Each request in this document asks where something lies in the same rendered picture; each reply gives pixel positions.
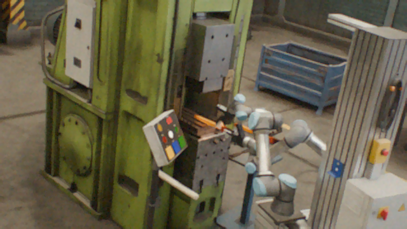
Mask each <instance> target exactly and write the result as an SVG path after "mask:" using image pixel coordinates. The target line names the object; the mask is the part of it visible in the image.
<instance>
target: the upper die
mask: <svg viewBox="0 0 407 229"><path fill-rule="evenodd" d="M222 83H223V77H220V78H212V79H209V80H207V79H205V81H197V80H196V79H195V78H191V77H189V76H187V75H186V77H185V83H184V84H185V85H187V86H189V87H191V88H193V89H196V90H198V91H200V92H203V93H204V92H210V91H213V90H219V89H221V88H222Z"/></svg>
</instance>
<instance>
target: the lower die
mask: <svg viewBox="0 0 407 229"><path fill-rule="evenodd" d="M182 109H184V110H186V111H188V112H190V113H192V114H194V115H198V116H201V117H203V118H206V117H204V116H202V115H200V114H198V113H196V112H194V111H192V110H190V109H188V108H186V107H184V106H182ZM181 115H183V116H181V117H180V125H181V126H182V125H183V118H184V117H187V120H186V118H185V119H184V127H185V128H186V126H187V121H188V130H190V128H191V131H192V132H194V133H196V134H198V135H204V133H205V134H208V133H211V132H214V131H215V128H214V127H212V126H210V125H208V124H207V123H205V122H204V121H202V120H200V119H198V118H196V117H194V116H191V115H190V114H188V113H185V112H184V111H182V110H181ZM188 119H191V122H192V121H195V122H193V123H192V125H191V122H190V120H188ZM206 119H208V118H206ZM208 120H210V119H208ZM210 121H212V120H210ZM212 122H214V121H212ZM214 123H215V122H214Z"/></svg>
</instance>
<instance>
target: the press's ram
mask: <svg viewBox="0 0 407 229"><path fill-rule="evenodd" d="M234 32H235V24H233V23H230V22H227V21H224V20H221V19H218V18H215V17H211V16H208V15H206V19H194V18H192V23H191V34H190V45H189V50H188V60H187V67H186V75H187V76H189V77H191V78H195V79H196V80H197V81H205V79H207V80H209V79H212V78H220V77H224V76H227V75H228V68H229V63H230V55H231V46H232V41H233V33H234Z"/></svg>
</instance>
